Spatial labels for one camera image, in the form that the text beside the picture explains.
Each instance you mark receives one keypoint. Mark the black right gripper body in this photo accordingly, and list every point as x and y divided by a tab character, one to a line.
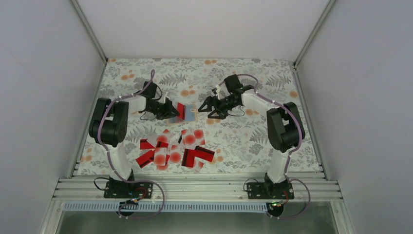
227	104

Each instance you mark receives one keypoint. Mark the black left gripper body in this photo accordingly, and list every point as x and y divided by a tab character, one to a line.
160	111

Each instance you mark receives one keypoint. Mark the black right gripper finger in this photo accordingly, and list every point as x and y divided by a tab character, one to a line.
217	113
209	103

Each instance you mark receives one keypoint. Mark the red card with black stripe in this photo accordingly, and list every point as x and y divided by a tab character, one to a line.
181	108

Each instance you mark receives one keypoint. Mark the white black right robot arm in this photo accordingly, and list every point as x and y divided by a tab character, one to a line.
284	126

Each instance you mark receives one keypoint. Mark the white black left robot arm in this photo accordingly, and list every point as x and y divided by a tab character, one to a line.
108	127

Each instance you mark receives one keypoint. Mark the pile of red white cards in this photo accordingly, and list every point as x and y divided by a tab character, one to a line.
188	150

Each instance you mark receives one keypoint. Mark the floral patterned table mat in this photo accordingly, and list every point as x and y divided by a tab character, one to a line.
240	141

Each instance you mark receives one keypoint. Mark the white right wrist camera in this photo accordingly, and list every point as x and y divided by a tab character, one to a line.
217	92

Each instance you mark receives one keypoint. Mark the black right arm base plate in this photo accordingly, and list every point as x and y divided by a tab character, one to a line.
268	190

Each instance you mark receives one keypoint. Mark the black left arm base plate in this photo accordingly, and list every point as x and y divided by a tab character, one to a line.
120	189

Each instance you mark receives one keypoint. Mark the aluminium rail frame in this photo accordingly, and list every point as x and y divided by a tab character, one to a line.
306	169

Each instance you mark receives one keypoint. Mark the slotted grey cable duct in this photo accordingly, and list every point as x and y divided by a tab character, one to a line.
169	206

